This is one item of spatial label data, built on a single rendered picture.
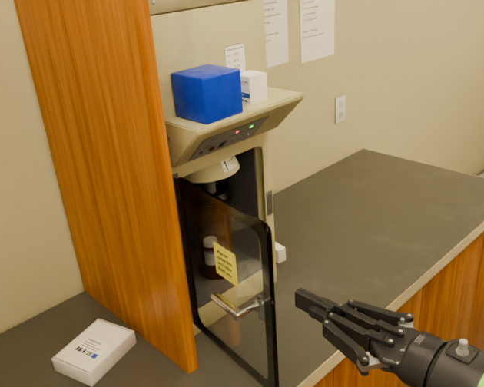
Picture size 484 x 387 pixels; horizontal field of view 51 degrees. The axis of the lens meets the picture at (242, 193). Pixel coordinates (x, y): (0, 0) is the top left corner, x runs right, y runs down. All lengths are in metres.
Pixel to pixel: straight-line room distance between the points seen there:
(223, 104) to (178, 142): 0.12
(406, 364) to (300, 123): 1.48
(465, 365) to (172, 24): 0.77
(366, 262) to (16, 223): 0.99
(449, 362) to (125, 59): 0.70
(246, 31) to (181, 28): 0.18
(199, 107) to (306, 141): 1.18
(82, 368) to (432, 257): 1.03
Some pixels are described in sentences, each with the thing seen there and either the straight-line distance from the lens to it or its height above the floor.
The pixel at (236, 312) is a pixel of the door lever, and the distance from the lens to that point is 0.97.
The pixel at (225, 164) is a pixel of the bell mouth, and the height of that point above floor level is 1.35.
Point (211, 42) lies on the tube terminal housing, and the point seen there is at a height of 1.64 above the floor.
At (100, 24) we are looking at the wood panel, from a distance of 1.01.
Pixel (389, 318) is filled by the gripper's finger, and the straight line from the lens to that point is 0.80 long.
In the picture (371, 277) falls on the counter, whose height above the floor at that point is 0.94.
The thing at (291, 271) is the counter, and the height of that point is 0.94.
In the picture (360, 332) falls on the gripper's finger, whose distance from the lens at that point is 0.76.
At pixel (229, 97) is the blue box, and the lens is 1.03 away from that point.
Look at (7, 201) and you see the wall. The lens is 1.43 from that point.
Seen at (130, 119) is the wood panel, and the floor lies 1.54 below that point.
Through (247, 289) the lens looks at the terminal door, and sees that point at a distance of 1.00.
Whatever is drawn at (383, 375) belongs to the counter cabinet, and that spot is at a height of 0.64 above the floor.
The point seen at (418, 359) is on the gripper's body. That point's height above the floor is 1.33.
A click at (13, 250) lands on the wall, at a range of 1.48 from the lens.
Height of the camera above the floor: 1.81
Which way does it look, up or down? 25 degrees down
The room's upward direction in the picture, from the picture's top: 4 degrees counter-clockwise
